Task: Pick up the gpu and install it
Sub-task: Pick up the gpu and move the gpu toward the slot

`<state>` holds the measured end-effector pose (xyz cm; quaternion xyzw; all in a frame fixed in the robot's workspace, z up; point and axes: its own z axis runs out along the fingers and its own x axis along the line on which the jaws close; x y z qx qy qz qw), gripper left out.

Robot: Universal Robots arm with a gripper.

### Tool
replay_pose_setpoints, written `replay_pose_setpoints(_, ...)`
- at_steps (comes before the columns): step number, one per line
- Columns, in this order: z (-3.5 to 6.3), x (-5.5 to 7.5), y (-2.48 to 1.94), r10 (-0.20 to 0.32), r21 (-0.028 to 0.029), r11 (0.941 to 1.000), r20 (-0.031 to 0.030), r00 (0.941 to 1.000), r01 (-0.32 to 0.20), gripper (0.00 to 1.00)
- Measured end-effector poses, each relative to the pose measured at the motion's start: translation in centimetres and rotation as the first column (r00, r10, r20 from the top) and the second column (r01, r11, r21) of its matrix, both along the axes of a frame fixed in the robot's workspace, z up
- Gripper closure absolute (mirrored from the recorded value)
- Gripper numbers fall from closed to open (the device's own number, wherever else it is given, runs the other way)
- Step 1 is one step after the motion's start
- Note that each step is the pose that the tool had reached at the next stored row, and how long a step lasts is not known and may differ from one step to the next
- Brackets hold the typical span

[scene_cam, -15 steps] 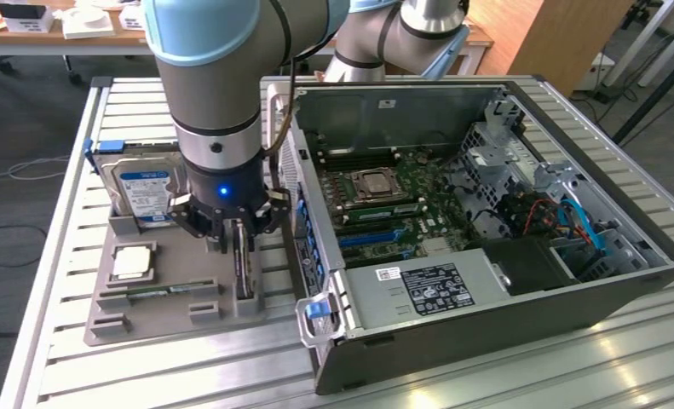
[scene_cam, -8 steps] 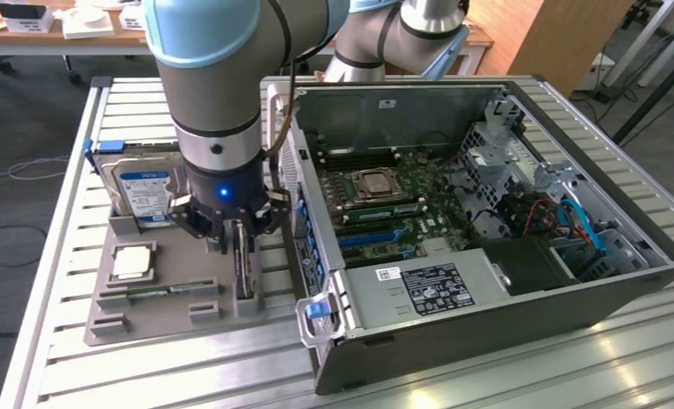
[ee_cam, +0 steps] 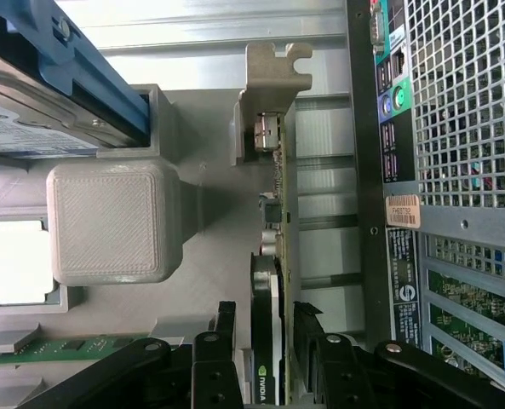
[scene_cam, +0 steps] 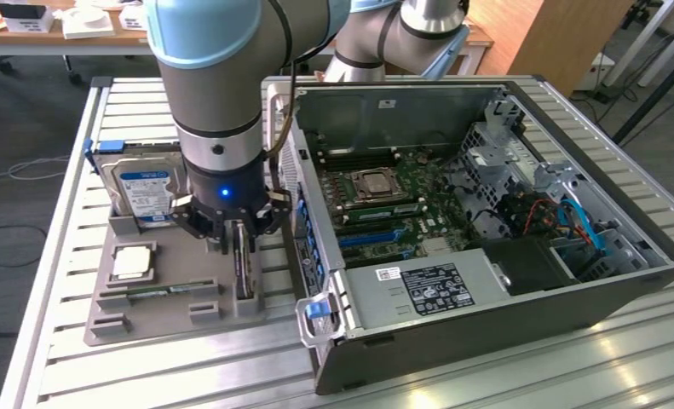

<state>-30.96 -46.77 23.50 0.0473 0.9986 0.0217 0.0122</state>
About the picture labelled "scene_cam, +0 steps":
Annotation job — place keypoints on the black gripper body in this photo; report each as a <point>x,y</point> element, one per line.
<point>223,183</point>

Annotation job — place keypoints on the graphics card with black shroud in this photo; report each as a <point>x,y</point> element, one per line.
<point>242,264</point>

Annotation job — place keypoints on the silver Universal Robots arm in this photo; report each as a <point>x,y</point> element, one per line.
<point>216,85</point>

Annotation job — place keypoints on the blue card retention clip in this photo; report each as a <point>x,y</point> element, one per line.
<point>300,209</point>

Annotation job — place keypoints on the hard disk with blue label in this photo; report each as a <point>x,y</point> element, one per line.
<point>143,191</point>

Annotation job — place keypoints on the silver CPU chip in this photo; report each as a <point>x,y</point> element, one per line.
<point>131,262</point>

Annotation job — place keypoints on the blue expansion slot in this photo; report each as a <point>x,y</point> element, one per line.
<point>370,238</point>

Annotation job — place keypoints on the black expansion slot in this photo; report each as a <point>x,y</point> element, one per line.
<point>377,255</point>

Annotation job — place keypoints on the CPU socket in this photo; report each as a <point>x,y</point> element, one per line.
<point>379,183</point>

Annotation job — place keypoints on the blue disk caddy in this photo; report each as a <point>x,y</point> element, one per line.
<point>110,148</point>

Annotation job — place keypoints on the grey plastic parts rack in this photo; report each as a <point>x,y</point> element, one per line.
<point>171,315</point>

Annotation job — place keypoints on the blue case latch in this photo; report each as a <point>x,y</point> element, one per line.
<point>315,309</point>

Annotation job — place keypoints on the green motherboard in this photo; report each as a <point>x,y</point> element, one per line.
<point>445,213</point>

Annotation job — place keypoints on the grey power supply unit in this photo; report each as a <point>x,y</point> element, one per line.
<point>427,289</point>

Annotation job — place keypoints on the perforated metal drive cage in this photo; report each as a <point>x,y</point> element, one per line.
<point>495,170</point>

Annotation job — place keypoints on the small white printed box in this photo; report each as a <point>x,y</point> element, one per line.
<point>132,21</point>

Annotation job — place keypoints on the white box with round disc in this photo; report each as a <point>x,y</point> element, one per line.
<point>86,23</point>

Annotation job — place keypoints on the black air shroud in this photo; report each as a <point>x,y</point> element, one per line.
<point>523,264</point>

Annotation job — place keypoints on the open dark grey PC case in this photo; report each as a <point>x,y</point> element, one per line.
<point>485,341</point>

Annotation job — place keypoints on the white box with dark lid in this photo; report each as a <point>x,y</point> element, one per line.
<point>27,21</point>

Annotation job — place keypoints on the metal disk bay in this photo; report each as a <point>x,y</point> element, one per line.
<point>614,251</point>

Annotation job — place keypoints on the wooden cabinet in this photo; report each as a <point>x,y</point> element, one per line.
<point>558,38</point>

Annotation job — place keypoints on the white floor box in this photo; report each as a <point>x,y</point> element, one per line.
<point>594,72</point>

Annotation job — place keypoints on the black slanted pole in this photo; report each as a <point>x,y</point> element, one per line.
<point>654,98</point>

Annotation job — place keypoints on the white table frame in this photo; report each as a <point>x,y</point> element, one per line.
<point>672,38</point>

